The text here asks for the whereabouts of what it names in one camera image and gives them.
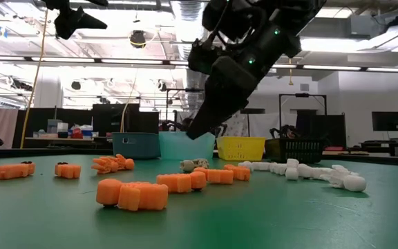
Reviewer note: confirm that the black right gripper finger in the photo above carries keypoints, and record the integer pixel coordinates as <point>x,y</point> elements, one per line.
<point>226,97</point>

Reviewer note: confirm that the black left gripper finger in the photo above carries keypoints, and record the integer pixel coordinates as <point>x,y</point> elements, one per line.
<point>57,3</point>
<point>74,22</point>

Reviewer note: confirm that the grey skull toy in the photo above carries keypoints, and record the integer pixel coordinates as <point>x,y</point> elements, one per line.
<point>202,162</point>
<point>187,166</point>

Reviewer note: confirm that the small orange toy piece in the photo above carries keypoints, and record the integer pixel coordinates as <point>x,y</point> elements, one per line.
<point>239,173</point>

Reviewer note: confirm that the orange toy limb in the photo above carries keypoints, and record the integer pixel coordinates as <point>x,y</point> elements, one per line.
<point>178,182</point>
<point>14,171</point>
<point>218,176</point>

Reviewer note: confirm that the orange skeleton hand toy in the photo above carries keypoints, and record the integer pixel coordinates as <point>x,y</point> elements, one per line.
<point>103,166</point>

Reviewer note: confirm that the small orange toy block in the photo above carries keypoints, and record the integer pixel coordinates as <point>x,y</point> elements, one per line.
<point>67,171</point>

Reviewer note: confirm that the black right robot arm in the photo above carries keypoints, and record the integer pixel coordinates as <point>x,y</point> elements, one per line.
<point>299,14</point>

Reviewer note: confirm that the long ceiling light strip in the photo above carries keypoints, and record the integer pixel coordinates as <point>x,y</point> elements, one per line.
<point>330,67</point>
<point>64,59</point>

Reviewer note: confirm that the white patterned sheet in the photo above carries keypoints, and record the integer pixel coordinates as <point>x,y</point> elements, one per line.
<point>264,124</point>

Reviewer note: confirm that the yellow plastic basket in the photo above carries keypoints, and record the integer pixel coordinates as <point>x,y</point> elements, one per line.
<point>240,148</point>

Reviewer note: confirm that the round black ceiling fixture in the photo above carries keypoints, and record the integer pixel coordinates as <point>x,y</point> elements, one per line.
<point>76,85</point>
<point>162,85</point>

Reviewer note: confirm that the light teal plastic bin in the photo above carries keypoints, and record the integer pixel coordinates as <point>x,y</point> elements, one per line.
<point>185,148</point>

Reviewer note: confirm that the black plastic basket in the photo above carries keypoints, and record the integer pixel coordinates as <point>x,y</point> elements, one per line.
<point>299,150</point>

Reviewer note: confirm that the blue-grey plastic bin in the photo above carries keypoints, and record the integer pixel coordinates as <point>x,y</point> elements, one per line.
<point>137,147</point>

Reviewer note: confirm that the black partition panel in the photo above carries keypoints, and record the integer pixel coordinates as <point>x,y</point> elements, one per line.
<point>123,115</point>
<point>54,124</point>

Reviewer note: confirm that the clear plastic container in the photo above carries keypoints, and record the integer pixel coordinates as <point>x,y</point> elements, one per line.
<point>54,125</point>

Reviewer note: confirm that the white plastic container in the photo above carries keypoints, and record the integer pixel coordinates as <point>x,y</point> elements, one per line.
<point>63,128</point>

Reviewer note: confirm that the blue and white box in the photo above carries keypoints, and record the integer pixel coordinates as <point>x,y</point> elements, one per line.
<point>87,131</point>

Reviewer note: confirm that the red container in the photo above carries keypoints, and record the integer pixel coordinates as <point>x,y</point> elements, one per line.
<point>77,133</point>

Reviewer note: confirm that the red flat item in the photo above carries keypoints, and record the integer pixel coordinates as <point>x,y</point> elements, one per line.
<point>333,148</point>

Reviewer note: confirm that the black computer monitor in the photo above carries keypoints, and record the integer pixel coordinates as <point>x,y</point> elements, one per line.
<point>388,121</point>

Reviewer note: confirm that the black desk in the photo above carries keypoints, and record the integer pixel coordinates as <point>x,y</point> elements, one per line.
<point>385,143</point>

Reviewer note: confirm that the black metal frame stand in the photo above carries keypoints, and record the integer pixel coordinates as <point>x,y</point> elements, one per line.
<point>302,94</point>
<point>181,90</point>

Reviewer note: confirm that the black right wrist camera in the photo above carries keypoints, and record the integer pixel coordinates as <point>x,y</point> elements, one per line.
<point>202,57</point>

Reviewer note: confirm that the grey wall vent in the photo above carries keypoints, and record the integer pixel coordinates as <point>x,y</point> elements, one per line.
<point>304,87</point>

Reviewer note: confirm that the black overhead camera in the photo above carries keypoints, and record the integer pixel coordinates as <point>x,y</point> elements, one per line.
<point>137,38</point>

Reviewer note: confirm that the silver air duct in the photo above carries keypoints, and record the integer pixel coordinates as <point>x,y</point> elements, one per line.
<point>187,20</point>

